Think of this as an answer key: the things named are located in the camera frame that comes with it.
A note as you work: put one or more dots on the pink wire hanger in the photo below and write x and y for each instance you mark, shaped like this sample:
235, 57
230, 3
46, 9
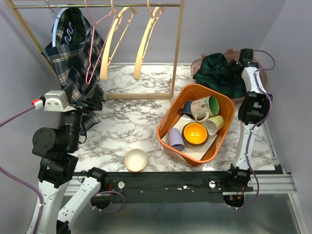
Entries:
90, 74

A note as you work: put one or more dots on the lavender cup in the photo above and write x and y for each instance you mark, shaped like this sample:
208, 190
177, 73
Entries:
175, 139

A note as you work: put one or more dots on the pale yellow cup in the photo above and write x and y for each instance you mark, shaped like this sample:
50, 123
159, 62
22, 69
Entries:
214, 124

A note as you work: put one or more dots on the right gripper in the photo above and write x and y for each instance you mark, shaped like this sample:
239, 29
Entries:
231, 65

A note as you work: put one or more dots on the floral green-inside mug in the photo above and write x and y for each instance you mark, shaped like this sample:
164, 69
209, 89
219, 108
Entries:
204, 108

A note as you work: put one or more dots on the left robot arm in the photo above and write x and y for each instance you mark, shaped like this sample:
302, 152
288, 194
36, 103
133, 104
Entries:
56, 146

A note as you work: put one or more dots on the light blue hanger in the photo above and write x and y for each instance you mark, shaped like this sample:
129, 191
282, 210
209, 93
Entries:
54, 31

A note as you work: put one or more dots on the navy beige plaid skirt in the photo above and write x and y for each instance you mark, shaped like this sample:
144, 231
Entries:
70, 56

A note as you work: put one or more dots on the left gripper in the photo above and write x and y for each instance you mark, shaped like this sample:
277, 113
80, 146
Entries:
94, 101

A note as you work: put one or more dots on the wooden clothes rack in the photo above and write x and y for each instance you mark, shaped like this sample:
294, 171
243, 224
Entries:
116, 22

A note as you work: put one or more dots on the green plaid skirt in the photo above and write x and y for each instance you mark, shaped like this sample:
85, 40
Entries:
213, 74

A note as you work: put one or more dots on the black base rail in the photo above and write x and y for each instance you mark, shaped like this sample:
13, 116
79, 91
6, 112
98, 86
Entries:
173, 187

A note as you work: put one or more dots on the white bowl on table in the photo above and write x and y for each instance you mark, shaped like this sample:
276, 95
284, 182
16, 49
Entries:
135, 160

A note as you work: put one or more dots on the orange plastic bin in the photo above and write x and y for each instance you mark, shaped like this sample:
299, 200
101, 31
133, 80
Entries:
174, 119

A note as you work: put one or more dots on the dark blue mug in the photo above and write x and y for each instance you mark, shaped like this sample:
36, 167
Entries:
186, 110

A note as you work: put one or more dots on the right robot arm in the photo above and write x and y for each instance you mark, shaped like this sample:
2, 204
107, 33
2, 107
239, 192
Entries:
253, 111

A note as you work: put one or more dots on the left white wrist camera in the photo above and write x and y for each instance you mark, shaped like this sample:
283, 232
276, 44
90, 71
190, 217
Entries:
53, 101

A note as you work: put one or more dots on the yellow bowl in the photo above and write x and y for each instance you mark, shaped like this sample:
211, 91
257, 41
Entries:
195, 134

